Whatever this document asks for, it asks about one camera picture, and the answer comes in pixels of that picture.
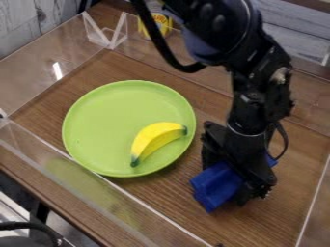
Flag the clear acrylic corner bracket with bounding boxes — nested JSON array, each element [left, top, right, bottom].
[[83, 12, 128, 50]]

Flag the blue plastic block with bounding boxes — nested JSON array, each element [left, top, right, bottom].
[[189, 153, 279, 214]]

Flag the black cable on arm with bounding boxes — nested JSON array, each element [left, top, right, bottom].
[[266, 121, 290, 161]]

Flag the yellow labelled tin can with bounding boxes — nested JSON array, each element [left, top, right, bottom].
[[138, 12, 173, 40]]

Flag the green plate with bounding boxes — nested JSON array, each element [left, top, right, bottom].
[[62, 80, 198, 178]]

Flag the black metal stand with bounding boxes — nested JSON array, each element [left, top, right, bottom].
[[0, 199, 76, 247]]

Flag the yellow toy banana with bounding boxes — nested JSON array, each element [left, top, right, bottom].
[[130, 122, 189, 167]]

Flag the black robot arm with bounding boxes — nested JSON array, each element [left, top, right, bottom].
[[130, 0, 294, 211]]

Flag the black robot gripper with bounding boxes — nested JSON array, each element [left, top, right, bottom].
[[202, 121, 277, 206]]

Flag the clear acrylic front wall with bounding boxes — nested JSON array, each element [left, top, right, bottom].
[[0, 119, 211, 247]]

